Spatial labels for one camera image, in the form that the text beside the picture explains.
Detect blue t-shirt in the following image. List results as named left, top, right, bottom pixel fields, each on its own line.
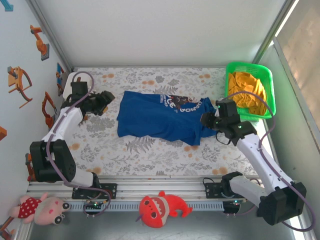
left=116, top=90, right=218, bottom=146

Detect orange arm sticker grey base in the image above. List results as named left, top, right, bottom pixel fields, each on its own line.
left=29, top=24, right=50, bottom=62

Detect white tissue box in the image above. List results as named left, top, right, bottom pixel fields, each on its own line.
left=62, top=71, right=92, bottom=100

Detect yellow garment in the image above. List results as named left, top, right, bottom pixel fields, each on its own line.
left=226, top=71, right=268, bottom=117

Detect floral fern tablecloth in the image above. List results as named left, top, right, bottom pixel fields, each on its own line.
left=53, top=66, right=272, bottom=177

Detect green plastic basket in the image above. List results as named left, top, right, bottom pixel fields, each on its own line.
left=224, top=61, right=277, bottom=120

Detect black controller board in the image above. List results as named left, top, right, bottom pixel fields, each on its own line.
left=223, top=199, right=247, bottom=215
left=83, top=199, right=111, bottom=211

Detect orange claw gripper sticker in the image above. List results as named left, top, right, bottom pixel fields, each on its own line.
left=6, top=66, right=33, bottom=109

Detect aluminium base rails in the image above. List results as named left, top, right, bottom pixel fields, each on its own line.
left=26, top=174, right=303, bottom=201

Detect red shark plush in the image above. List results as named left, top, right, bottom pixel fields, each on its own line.
left=136, top=191, right=193, bottom=229

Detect translucent window panel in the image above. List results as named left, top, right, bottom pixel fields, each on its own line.
left=273, top=0, right=320, bottom=153

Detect pink pig plush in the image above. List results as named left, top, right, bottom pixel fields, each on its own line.
left=9, top=191, right=71, bottom=226

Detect blue block sticker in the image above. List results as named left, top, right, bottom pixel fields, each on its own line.
left=0, top=0, right=15, bottom=12

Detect orange blue stand sticker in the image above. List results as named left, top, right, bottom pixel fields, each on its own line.
left=0, top=216, right=16, bottom=238

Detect purple cable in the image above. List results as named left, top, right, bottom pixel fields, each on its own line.
left=226, top=91, right=316, bottom=232
left=46, top=71, right=112, bottom=218

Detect blue orange rail sticker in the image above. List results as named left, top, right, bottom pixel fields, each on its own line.
left=56, top=62, right=65, bottom=97

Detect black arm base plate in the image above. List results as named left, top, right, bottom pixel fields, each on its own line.
left=204, top=181, right=251, bottom=200
left=71, top=183, right=118, bottom=200

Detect aluminium frame post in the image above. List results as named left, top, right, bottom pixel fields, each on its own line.
left=24, top=0, right=75, bottom=72
left=249, top=0, right=300, bottom=71

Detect white slotted cable duct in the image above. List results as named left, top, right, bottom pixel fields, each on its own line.
left=67, top=201, right=225, bottom=211

